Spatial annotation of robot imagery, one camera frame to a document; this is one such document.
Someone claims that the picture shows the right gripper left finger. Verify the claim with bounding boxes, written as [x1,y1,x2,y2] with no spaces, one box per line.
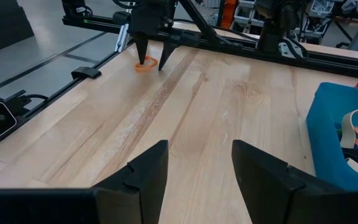
[0,140,170,224]

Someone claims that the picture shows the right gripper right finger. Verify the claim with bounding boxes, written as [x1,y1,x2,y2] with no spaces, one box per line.
[232,139,358,224]

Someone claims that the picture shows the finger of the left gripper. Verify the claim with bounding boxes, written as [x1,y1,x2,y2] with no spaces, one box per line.
[158,42,178,71]
[134,32,150,65]

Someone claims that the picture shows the blue plastic bin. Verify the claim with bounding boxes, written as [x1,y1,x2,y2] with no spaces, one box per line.
[305,82,358,192]

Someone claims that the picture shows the silver aluminium bar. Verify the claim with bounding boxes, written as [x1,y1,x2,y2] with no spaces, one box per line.
[114,23,131,53]

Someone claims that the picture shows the black table edge clamp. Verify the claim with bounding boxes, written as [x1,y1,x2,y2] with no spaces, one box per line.
[70,66,103,80]

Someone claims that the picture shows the orange drawer rack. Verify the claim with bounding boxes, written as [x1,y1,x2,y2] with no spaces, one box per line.
[219,0,269,34]

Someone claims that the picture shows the black storage cases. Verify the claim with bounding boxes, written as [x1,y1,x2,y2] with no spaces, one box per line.
[0,0,35,57]

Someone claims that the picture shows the silver mounting bracket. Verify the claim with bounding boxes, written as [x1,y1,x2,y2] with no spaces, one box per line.
[277,41,308,60]

